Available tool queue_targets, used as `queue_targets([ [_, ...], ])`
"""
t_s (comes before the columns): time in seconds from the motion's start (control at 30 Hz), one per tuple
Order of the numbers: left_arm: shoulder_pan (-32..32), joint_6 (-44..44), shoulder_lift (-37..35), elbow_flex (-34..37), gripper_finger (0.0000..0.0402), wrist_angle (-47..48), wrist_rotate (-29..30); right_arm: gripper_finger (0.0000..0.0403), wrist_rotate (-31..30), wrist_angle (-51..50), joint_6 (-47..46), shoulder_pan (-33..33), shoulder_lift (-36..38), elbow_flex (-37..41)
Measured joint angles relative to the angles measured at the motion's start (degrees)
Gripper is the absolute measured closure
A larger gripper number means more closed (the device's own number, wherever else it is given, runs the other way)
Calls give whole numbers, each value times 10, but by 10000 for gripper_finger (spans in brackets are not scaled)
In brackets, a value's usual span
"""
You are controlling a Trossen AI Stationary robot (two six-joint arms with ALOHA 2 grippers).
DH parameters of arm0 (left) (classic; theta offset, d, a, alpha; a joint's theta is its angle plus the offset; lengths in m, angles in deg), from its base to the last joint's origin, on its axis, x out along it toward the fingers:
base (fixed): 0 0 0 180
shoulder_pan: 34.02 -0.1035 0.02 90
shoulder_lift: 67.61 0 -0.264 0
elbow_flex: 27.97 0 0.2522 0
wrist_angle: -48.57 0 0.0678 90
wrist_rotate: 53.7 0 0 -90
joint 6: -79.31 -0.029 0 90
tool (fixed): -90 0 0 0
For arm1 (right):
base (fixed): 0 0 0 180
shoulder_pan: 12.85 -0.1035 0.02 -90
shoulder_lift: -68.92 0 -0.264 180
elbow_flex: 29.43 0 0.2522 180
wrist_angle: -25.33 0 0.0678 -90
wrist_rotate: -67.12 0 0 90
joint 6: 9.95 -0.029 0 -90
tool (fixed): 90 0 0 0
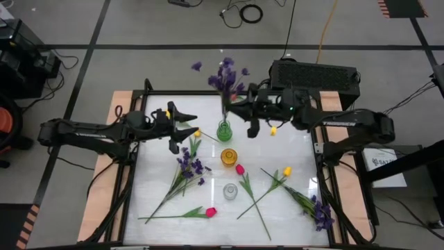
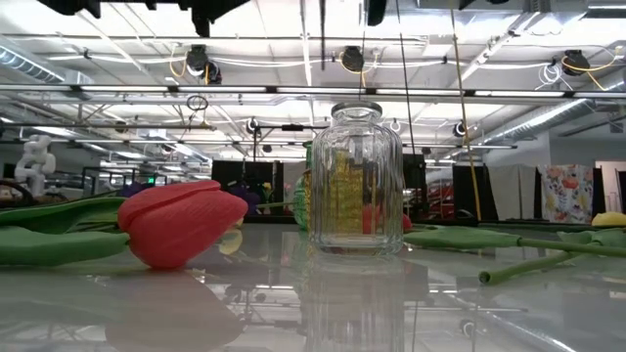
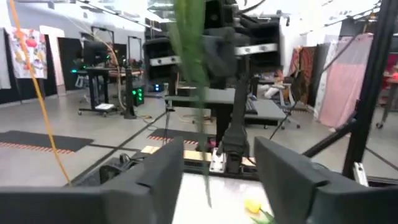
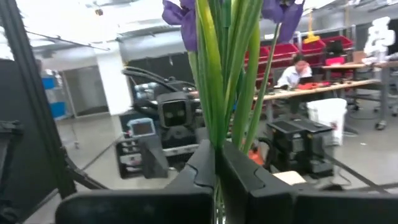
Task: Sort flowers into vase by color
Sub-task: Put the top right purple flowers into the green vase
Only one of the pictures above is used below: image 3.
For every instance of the floral printed cloth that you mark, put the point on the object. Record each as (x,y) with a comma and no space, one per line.
(28,53)

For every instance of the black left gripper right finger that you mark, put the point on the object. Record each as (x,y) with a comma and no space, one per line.
(304,199)

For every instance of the black aluminium rig frame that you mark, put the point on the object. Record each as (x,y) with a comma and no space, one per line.
(370,93)

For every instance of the green-lit computer tower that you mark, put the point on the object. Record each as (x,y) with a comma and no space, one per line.
(137,96)

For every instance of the white hanging cloth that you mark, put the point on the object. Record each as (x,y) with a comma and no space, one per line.
(3,62)

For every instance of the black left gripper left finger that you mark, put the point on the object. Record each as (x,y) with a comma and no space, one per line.
(140,199)

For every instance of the red patterned hanging cloth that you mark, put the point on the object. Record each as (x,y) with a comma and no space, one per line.
(306,68)

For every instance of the hazard-striped black floor mat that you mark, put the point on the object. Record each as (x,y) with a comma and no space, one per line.
(174,134)
(40,140)

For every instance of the person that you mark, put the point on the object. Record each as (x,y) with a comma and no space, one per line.
(273,91)

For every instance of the black desk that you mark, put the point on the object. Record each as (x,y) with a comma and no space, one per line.
(267,109)

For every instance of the pale pink panel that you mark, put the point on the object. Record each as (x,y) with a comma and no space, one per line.
(57,62)

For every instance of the yellow artificial tulip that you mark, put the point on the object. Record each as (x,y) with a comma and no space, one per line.
(252,206)

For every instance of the pink hanging cloth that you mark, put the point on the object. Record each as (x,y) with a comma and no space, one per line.
(345,87)

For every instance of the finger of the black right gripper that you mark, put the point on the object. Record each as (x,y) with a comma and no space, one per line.
(228,53)
(214,56)

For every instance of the purple artificial flower bunch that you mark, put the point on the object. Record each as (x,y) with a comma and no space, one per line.
(189,46)

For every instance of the black rolling monitor stand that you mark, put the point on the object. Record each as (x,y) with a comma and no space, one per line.
(93,77)

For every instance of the grey office chair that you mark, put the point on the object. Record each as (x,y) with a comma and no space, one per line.
(287,99)

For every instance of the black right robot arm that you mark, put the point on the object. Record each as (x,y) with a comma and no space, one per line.
(234,124)

